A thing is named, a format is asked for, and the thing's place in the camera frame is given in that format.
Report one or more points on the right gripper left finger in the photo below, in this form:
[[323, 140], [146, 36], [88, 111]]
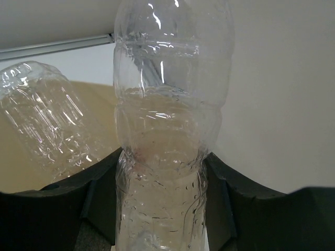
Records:
[[51, 218]]

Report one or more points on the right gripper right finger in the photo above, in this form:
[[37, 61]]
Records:
[[244, 215]]

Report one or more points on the clear bottle blue cap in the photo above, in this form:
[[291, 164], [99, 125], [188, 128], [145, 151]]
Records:
[[61, 134]]

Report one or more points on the beige plastic bin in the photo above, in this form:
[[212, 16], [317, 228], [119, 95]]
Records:
[[19, 171]]

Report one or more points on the aluminium frame rail back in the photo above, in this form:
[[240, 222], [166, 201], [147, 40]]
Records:
[[59, 46]]

